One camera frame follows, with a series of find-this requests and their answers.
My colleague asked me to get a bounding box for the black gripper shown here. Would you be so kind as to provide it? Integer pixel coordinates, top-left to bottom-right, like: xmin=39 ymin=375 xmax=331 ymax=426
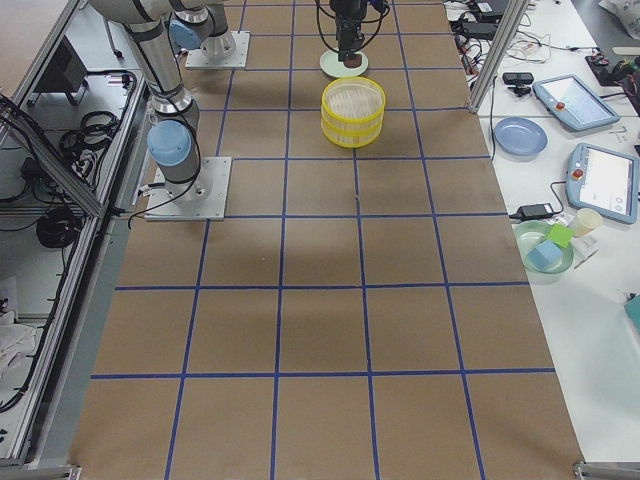
xmin=333 ymin=0 xmax=366 ymax=63

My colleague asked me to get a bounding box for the brown bun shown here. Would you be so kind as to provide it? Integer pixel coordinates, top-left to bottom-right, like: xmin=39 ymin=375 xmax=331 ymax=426
xmin=343 ymin=54 xmax=362 ymax=69

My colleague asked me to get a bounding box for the yellow steamer layer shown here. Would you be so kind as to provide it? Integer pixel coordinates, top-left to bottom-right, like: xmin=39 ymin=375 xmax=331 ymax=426
xmin=321 ymin=118 xmax=383 ymax=148
xmin=321 ymin=76 xmax=386 ymax=123

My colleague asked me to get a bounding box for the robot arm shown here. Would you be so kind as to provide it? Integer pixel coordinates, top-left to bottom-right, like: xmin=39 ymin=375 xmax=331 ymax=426
xmin=91 ymin=1 xmax=200 ymax=198
xmin=168 ymin=1 xmax=368 ymax=69

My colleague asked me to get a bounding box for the light green plate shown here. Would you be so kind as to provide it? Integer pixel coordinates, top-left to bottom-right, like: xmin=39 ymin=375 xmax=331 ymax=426
xmin=319 ymin=50 xmax=369 ymax=79

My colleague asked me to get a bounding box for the black webcam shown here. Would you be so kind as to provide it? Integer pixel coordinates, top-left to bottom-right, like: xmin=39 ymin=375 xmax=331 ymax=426
xmin=502 ymin=72 xmax=534 ymax=98

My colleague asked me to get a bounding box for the blue plate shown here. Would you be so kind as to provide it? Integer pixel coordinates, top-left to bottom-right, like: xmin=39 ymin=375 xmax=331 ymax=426
xmin=494 ymin=117 xmax=548 ymax=157

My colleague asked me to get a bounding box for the upper teach pendant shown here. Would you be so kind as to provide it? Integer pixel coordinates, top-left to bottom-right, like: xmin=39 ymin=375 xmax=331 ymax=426
xmin=532 ymin=74 xmax=620 ymax=131

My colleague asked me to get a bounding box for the teach pendant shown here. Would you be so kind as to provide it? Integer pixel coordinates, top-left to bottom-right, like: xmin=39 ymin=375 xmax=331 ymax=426
xmin=532 ymin=74 xmax=620 ymax=131
xmin=566 ymin=143 xmax=639 ymax=225

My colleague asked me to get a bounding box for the black power adapter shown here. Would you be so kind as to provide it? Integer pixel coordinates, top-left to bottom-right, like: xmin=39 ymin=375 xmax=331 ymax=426
xmin=513 ymin=203 xmax=555 ymax=221

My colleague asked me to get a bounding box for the green bowl with blocks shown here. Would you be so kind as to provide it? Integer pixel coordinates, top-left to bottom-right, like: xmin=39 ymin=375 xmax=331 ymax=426
xmin=513 ymin=220 xmax=574 ymax=274

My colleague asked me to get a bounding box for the lower teach pendant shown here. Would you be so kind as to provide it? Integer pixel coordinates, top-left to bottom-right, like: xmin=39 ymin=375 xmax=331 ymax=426
xmin=566 ymin=143 xmax=639 ymax=225

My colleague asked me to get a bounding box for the green foam block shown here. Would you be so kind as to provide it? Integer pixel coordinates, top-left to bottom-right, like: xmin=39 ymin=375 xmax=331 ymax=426
xmin=546 ymin=223 xmax=574 ymax=249

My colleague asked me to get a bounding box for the blue foam block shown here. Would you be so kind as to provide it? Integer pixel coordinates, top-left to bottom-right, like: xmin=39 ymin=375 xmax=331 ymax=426
xmin=525 ymin=240 xmax=563 ymax=272

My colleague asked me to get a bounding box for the paper cup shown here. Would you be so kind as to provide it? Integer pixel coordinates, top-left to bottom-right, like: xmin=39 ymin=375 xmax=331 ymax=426
xmin=569 ymin=208 xmax=603 ymax=238

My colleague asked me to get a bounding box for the white crumpled cloth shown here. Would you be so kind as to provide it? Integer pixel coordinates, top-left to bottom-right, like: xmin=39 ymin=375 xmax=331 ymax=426
xmin=0 ymin=279 xmax=37 ymax=381

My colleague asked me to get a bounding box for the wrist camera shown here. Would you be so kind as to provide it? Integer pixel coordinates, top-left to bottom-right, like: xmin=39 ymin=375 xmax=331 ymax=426
xmin=368 ymin=0 xmax=389 ymax=14

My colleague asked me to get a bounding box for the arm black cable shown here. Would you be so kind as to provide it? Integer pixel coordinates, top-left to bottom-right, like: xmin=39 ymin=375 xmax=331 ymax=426
xmin=314 ymin=0 xmax=391 ymax=54

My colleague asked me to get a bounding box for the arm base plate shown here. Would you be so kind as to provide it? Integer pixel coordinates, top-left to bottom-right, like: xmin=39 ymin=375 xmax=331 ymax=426
xmin=144 ymin=157 xmax=232 ymax=221
xmin=185 ymin=31 xmax=251 ymax=70

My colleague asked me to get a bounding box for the aluminium frame post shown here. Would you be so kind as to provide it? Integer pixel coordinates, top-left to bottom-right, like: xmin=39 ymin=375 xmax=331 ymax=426
xmin=468 ymin=0 xmax=528 ymax=114

